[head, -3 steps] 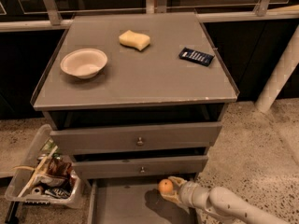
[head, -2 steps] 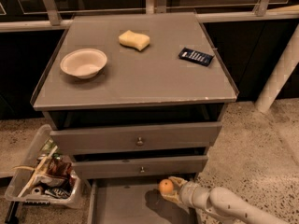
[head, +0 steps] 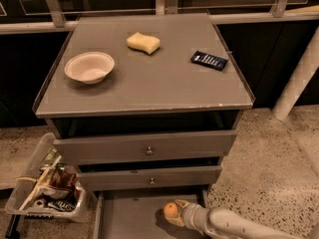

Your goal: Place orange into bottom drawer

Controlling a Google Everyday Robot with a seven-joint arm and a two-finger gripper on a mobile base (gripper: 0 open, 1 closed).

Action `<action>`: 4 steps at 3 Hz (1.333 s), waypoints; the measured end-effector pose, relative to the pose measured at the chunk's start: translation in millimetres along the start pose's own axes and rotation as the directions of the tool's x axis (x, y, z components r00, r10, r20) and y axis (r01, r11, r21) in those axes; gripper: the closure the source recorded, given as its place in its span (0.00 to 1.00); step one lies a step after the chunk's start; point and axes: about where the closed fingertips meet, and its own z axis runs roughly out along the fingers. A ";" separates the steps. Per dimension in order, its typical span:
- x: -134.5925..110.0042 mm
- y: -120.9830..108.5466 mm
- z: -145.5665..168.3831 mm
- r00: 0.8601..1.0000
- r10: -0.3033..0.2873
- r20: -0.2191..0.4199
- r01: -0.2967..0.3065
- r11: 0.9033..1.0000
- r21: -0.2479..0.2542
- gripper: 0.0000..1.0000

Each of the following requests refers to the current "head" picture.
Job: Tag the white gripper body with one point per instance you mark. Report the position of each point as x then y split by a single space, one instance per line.
190 215

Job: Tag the orange fruit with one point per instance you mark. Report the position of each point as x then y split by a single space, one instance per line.
170 210

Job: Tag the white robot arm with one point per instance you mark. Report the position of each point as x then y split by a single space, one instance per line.
218 223

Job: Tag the grey middle drawer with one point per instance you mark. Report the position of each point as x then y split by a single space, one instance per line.
149 178

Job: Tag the grey open bottom drawer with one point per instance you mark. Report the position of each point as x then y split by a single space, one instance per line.
138 213

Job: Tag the grey top drawer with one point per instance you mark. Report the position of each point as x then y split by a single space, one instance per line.
145 147

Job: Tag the grey drawer cabinet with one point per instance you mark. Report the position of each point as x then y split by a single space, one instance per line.
159 93

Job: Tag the dark striped snack packet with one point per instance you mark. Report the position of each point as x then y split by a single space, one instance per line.
62 206

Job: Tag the brown chip bag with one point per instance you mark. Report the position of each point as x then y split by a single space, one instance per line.
62 184

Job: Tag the clear plastic bin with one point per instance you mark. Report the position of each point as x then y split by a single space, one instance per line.
24 188

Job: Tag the blue snack packet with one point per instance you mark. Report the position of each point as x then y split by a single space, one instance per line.
209 61

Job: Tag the yellow sponge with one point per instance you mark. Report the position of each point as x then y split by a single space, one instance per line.
145 43

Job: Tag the white paper bowl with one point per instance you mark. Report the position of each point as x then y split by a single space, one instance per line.
89 68

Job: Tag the white diagonal post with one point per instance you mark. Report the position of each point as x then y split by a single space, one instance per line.
301 76

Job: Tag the metal railing frame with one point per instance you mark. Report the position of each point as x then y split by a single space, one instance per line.
58 22

